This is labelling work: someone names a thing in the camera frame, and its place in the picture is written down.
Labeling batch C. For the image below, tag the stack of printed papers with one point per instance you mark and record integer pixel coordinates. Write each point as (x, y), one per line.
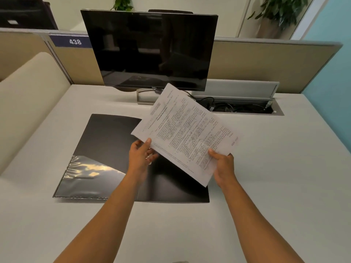
(186, 134)

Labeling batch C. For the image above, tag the person's left hand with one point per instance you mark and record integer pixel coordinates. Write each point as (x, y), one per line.
(139, 161)

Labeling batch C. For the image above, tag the cream curved desk divider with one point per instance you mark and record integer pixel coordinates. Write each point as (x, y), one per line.
(30, 106)

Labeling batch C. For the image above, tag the small green plant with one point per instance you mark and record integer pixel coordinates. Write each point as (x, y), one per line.
(122, 4)

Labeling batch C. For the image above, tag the black folder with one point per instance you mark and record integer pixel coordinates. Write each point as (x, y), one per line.
(109, 136)

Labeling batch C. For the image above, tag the silver monitor stand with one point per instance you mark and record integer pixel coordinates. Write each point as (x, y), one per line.
(142, 101)

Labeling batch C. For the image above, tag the black computer monitor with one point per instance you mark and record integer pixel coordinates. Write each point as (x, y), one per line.
(148, 49)

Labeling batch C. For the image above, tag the black device with white label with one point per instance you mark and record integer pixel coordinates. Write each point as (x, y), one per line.
(27, 13)

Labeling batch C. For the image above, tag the person's right forearm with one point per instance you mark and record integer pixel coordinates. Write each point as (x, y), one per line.
(260, 227)

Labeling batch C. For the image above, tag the beige fabric partition panel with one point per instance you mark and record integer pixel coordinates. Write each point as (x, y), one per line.
(260, 62)
(19, 49)

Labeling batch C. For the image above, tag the blue number sign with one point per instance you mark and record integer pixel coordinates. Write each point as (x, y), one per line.
(60, 41)

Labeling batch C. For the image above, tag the person's left forearm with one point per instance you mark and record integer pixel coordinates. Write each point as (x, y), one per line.
(104, 224)

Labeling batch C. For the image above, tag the person's right hand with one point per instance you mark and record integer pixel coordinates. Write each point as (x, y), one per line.
(225, 172)

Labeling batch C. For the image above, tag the large green potted plant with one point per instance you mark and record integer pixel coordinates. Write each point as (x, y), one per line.
(279, 8)

